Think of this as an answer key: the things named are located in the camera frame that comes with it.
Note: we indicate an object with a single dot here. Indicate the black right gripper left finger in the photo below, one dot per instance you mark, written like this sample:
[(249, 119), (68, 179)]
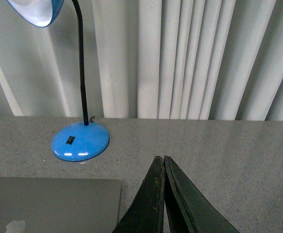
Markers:
[(146, 213)]

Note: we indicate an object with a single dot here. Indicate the grey laptop with black keyboard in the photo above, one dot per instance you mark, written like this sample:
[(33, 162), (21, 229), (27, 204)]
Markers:
[(57, 205)]

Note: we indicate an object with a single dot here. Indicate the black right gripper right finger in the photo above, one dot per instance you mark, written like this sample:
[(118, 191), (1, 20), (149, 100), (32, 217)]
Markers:
[(187, 209)]

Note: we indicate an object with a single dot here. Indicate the blue desk lamp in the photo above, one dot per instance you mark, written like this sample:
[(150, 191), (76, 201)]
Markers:
[(82, 140)]

